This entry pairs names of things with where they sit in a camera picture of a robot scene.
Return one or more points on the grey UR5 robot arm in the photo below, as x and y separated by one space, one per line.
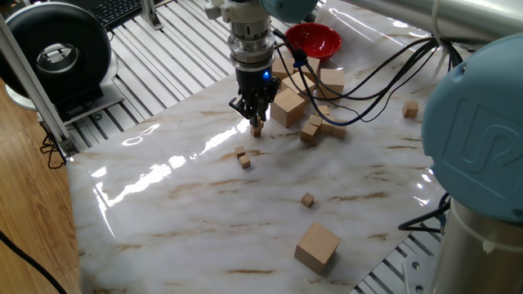
474 134

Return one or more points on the black computer keyboard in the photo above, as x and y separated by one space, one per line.
114 12

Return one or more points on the medium wooden cube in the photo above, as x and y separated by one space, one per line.
314 120
410 109
323 109
309 132
327 128
339 132

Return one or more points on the aluminium corner bracket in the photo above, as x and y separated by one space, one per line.
152 18

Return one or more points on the aluminium frame post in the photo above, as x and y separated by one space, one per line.
28 81

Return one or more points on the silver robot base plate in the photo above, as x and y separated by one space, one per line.
414 277

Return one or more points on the white plastic wrist bracket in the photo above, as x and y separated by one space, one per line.
241 8

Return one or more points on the white lamp base plate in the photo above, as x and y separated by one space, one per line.
111 98

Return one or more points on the silver wrist adapter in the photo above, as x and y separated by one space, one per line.
251 45

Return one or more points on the white marble pattern sheet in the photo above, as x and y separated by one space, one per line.
204 204

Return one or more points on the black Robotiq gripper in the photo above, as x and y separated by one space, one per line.
255 83

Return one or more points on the large wooden cube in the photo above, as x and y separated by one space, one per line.
287 107
314 65
316 247
292 83
333 79
281 67

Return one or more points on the red glossy bowl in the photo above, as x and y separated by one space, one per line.
318 41

